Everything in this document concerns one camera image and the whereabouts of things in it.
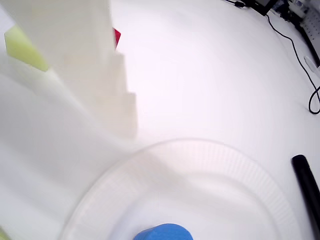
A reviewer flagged white paper plate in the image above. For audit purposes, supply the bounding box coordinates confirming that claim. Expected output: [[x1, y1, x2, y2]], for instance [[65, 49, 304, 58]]
[[58, 138, 318, 240]]

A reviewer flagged blue cylinder block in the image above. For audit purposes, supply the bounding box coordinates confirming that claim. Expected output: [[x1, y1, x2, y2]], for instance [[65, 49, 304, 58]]
[[132, 223, 195, 240]]

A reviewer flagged black plug connector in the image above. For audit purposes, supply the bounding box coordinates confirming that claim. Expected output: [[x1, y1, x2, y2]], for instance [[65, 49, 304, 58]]
[[224, 0, 246, 9]]

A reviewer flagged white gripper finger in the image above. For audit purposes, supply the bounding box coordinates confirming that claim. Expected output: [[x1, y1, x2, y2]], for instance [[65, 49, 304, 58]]
[[0, 0, 139, 140]]

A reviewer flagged black frame bar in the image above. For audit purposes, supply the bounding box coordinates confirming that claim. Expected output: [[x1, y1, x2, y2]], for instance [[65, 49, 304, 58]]
[[287, 13, 320, 69]]

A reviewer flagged long black cable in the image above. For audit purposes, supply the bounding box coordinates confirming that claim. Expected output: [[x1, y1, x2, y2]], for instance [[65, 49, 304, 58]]
[[264, 13, 320, 115]]

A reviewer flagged white oval object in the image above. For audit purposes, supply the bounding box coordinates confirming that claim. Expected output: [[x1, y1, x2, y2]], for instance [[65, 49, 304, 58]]
[[303, 55, 320, 76]]

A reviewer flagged red cube block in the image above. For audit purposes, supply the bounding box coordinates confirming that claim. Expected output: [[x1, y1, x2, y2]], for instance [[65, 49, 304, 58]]
[[112, 27, 122, 52]]

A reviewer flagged black monitor device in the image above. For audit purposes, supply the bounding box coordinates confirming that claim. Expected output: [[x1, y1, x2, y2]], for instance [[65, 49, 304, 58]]
[[249, 0, 279, 17]]

